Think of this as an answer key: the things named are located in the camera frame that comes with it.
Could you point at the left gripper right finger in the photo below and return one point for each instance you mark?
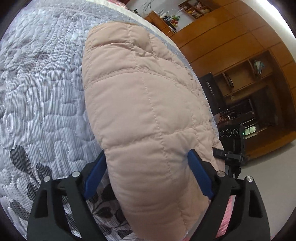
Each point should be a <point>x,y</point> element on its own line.
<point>248,219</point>

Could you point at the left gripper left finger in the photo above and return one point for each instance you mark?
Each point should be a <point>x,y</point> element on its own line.
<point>48,219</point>

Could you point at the beige quilted jacket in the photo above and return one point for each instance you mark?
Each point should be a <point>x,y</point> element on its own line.
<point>147,110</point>

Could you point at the pink fluffy cloth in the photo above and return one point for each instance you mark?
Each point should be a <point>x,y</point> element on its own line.
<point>224,223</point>

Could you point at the black television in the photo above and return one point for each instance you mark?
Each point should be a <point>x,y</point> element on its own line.
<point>213,94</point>

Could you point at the large wooden wardrobe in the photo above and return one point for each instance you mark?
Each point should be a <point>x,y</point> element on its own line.
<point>249,61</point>

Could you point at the grey quilted bedspread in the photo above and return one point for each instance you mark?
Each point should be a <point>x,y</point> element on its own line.
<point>44,126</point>

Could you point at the wooden desk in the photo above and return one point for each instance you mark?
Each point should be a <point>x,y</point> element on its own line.
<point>159,23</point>

